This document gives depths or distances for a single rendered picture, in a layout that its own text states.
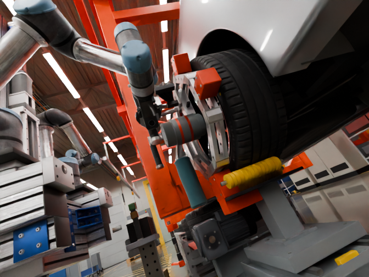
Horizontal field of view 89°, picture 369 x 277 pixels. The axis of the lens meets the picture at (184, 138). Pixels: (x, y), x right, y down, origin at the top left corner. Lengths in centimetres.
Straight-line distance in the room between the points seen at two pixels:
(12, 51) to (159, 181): 97
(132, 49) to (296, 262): 77
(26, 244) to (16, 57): 59
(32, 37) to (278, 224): 114
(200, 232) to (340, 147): 497
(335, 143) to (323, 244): 495
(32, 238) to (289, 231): 88
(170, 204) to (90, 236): 47
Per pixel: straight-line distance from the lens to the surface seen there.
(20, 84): 144
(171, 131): 91
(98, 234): 116
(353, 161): 575
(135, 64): 53
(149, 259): 143
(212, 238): 110
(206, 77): 72
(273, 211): 92
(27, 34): 90
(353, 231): 90
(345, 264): 79
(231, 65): 84
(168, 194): 131
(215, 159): 79
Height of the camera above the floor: 42
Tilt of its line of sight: 23 degrees up
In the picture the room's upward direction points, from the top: 23 degrees counter-clockwise
